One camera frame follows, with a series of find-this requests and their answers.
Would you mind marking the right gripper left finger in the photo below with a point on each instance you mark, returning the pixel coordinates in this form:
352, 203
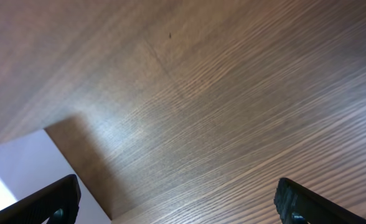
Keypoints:
57, 203

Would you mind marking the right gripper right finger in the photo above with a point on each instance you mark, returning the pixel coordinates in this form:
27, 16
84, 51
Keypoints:
297, 204

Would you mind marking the pink white cardboard box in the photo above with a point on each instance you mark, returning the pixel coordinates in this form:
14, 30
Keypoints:
30, 163

